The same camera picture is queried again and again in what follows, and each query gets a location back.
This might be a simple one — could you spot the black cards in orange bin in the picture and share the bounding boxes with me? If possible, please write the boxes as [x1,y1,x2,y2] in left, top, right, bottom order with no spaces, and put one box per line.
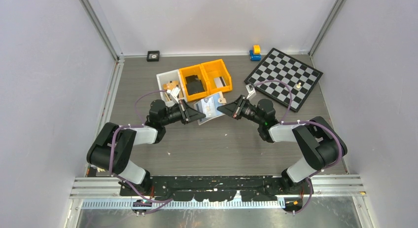
[185,75,205,95]

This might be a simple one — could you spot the beige leather card holder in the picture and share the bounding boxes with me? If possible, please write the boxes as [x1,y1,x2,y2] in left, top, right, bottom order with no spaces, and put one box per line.
[193,91,226,125]

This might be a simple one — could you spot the right orange plastic bin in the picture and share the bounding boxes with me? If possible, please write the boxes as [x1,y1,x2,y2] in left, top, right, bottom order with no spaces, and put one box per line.
[201,59,233,94]

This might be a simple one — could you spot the white striped card in bin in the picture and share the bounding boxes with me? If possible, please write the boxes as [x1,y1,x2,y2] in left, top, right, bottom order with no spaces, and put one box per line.
[213,76,227,88]

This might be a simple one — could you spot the white plastic bin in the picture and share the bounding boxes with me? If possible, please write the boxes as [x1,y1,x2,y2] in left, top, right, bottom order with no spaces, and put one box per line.
[156,69,187,102]

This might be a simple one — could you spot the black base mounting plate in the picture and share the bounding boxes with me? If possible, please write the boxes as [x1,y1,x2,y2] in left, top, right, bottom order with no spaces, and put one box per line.
[120,175,311,202]

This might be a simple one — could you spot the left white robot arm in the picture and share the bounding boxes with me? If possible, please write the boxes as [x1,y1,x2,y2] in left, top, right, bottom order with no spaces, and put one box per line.
[86,100,205,195]

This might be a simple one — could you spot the small black square box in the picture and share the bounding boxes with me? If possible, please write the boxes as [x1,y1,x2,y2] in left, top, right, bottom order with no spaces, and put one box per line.
[146,50,160,62]

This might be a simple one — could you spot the black white chessboard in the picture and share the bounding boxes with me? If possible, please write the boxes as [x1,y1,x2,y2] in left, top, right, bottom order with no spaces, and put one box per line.
[244,48,323,113]

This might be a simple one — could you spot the middle orange plastic bin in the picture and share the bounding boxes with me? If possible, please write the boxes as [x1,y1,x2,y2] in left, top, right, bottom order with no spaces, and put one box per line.
[179,64,209,102]

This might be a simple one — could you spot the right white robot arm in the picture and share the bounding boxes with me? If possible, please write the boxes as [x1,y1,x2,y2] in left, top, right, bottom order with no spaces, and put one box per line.
[217,95,348,194]

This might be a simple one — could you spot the blue yellow toy car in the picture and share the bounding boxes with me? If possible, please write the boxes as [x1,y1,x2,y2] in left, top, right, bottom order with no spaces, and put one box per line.
[249,45,261,61]

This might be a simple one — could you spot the orange plastic bin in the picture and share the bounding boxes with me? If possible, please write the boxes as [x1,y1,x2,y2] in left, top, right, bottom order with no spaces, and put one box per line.
[179,64,209,102]
[201,59,233,94]

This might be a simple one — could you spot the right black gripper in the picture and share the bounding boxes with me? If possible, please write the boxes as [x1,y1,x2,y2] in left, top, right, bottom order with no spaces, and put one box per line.
[218,94,265,125]

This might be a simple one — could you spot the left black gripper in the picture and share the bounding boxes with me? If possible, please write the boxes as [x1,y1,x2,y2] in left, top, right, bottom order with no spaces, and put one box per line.
[160,99,205,126]

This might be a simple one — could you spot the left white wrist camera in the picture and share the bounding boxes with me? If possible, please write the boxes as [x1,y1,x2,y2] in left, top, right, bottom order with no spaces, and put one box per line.
[169,86,182,103]

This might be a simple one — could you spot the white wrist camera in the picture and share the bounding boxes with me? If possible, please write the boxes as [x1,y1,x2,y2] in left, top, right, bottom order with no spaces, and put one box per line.
[169,86,182,103]
[245,84,256,100]

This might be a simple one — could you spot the gold cards in white bin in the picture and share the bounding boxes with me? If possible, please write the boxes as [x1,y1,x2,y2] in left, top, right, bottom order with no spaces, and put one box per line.
[163,80,184,101]

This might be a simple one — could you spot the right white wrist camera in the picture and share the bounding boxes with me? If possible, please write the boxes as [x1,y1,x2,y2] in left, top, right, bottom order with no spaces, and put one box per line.
[245,84,256,100]

